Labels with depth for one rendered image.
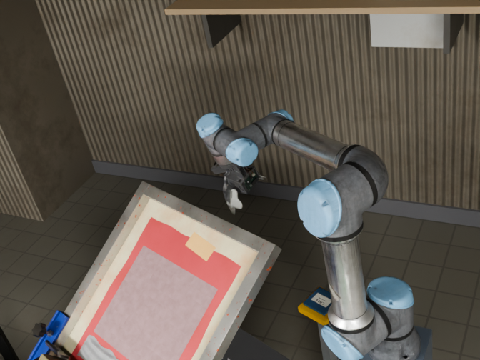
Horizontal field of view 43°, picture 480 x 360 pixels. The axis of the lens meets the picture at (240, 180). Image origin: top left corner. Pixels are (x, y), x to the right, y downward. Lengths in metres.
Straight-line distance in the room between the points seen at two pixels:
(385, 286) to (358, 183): 0.41
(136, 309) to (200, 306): 0.23
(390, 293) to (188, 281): 0.57
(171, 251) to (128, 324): 0.25
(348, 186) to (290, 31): 2.47
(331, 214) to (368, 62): 2.40
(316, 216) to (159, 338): 0.67
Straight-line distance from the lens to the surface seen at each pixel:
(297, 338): 3.48
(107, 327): 1.96
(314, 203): 1.34
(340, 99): 3.83
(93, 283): 2.02
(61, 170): 5.03
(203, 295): 1.76
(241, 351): 2.22
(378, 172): 1.40
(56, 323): 2.05
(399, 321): 1.69
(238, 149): 1.61
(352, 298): 1.52
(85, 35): 4.61
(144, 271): 1.93
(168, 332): 1.80
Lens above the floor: 2.62
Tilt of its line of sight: 34 degrees down
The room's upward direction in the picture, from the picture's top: 12 degrees counter-clockwise
